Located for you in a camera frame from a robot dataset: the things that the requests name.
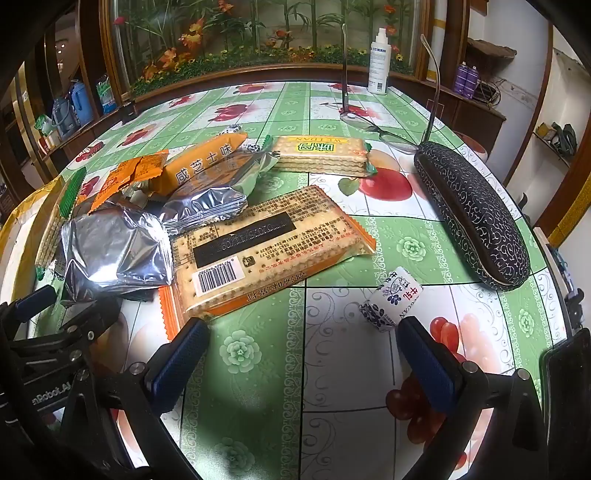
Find white spray bottle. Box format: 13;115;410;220
368;28;391;96

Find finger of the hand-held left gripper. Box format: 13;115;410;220
0;285;114;365

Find silver foil snack packet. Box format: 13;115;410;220
222;148;282;195
161;182;250;232
60;205;178;303

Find green-edged cracker pack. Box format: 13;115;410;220
270;135;379;177
34;166;88;278

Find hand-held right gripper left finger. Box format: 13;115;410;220
99;318;211;480

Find large orange biscuit packet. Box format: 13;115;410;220
154;131;250;199

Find large clear orange-edged cracker pack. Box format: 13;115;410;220
159;185;377;340

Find small orange snack packet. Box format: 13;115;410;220
88;150;169;213

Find eyeglasses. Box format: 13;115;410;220
323;23;444;155

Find green bag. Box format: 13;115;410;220
34;113;56;139

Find black patterned eyeglass case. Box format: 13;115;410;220
413;142;532;291

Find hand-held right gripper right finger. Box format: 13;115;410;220
396;316;555;480

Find glass flower display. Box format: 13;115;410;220
102;0;435;97

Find wooden sideboard cabinet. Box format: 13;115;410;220
0;60;509;185

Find black flat device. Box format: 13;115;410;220
542;329;591;480

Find grey thermos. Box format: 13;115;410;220
51;95;77;139

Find blue thermos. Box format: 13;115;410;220
68;80;95;127

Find green floral tablecloth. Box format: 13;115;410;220
0;80;571;480

